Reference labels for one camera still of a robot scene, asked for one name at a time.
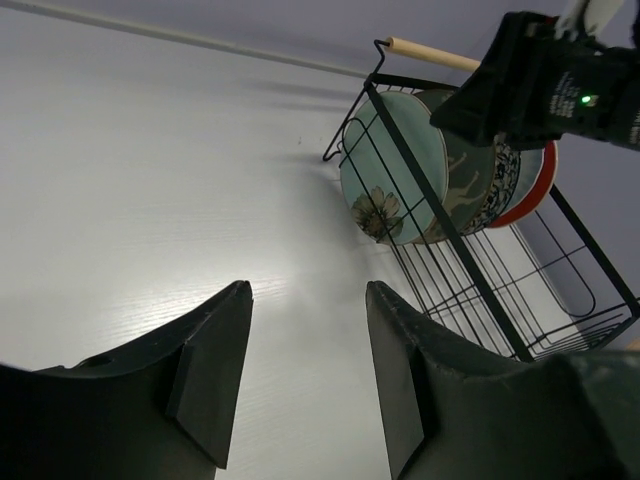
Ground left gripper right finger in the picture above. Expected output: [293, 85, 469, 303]
[366, 281, 639, 479]

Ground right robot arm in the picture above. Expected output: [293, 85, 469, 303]
[431, 1, 639, 150]

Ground blue patterned plate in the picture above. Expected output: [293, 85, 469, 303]
[461, 142, 521, 236]

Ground green floral plate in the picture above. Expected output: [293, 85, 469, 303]
[340, 91, 449, 245]

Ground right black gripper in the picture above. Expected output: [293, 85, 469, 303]
[431, 11, 639, 150]

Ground black wire dish rack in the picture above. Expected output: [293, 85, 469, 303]
[323, 40, 639, 360]

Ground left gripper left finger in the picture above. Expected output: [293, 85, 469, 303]
[1, 281, 253, 479]

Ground red plate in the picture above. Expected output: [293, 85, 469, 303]
[489, 141, 558, 229]

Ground grey reindeer plate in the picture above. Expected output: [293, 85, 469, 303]
[414, 89, 495, 244]

